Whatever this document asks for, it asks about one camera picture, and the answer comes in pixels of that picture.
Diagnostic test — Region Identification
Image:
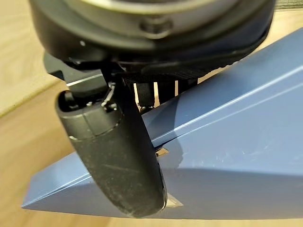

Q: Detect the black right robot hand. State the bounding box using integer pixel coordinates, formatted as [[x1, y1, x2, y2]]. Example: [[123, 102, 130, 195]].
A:
[[27, 0, 277, 218]]

